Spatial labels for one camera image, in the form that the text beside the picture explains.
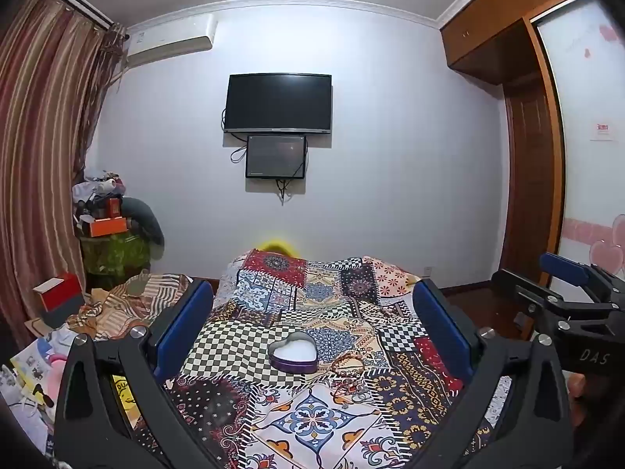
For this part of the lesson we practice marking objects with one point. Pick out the red box with white lid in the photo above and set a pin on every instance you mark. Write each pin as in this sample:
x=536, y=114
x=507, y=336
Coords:
x=61, y=298

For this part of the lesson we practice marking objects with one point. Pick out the small red box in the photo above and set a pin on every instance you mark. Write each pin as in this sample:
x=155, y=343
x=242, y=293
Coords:
x=114, y=207

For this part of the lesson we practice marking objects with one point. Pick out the purple heart-shaped tin box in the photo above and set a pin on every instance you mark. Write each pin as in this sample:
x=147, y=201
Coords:
x=293, y=351

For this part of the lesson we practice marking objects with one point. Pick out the black wall television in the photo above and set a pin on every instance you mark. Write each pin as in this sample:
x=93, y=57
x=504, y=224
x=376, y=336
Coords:
x=278, y=102

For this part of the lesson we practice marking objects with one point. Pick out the grey cushion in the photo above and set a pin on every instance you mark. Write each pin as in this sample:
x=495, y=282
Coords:
x=146, y=220

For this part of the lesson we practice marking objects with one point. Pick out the white air conditioner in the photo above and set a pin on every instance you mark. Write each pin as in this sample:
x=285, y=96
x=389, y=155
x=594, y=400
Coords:
x=171, y=39

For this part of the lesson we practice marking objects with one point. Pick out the brown wooden door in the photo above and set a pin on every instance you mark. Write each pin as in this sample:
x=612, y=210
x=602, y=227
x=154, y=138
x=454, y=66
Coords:
x=530, y=180

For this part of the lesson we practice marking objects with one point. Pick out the person's right hand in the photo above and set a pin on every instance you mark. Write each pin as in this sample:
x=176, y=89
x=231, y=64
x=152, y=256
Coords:
x=578, y=393

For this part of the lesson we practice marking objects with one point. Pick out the orange flat box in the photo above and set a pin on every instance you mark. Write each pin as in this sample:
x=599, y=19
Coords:
x=107, y=227

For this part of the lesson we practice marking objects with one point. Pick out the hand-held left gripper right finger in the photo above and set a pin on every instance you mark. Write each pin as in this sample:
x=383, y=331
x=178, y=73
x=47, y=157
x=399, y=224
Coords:
x=442, y=325

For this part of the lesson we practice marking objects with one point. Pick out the white paper notice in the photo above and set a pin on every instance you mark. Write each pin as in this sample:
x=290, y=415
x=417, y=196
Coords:
x=601, y=131

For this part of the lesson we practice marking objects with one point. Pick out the pile of papers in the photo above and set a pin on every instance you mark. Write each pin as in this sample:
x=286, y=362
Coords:
x=29, y=391

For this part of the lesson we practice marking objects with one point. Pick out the patchwork printed blanket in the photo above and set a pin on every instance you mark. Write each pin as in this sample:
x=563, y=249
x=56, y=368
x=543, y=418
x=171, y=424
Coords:
x=317, y=303

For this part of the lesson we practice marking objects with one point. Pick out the curtain rail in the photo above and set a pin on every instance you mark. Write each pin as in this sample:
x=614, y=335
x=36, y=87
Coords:
x=78, y=2

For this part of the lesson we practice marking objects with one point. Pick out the pile of clothes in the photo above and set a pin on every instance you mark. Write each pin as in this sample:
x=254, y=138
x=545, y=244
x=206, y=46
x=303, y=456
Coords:
x=95, y=190

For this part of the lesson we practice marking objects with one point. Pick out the striped brown curtain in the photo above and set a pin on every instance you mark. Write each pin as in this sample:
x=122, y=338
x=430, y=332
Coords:
x=39, y=156

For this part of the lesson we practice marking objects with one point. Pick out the wooden overhead cabinet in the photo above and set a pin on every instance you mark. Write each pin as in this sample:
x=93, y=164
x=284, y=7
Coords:
x=488, y=34

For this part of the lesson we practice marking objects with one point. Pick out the small black monitor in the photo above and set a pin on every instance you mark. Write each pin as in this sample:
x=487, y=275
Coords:
x=276, y=156

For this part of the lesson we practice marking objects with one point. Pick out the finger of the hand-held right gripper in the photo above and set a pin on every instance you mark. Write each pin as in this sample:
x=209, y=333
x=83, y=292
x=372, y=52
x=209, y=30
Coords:
x=566, y=267
x=532, y=293

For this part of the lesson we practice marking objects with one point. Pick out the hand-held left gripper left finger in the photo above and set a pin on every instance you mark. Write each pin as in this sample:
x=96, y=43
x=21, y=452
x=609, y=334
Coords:
x=183, y=325

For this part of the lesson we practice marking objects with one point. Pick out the wall socket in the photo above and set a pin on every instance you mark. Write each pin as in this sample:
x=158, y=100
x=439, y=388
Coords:
x=428, y=271

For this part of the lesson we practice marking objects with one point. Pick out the orange striped cloth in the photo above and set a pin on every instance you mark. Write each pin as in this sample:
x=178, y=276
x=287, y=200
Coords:
x=127, y=298

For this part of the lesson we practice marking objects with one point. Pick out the yellow pillow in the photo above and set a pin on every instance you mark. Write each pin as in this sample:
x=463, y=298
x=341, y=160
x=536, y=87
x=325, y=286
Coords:
x=278, y=246

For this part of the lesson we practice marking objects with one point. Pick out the white wardrobe sliding door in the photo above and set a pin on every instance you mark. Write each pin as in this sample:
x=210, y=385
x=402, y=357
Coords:
x=591, y=180

